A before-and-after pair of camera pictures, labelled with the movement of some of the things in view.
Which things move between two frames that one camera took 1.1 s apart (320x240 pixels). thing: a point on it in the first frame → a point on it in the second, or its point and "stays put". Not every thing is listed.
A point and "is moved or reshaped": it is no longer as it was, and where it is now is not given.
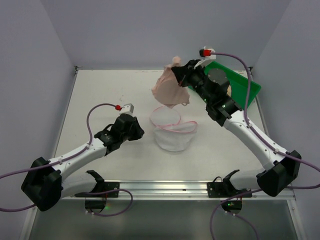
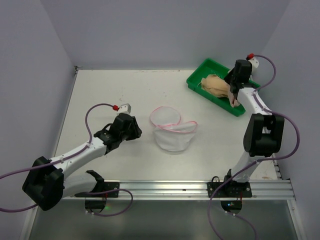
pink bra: x=166 y=89 is moved or reshaped
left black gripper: x=133 y=124 stays put
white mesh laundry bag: x=171 y=134 stays put
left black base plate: x=103 y=190 stays put
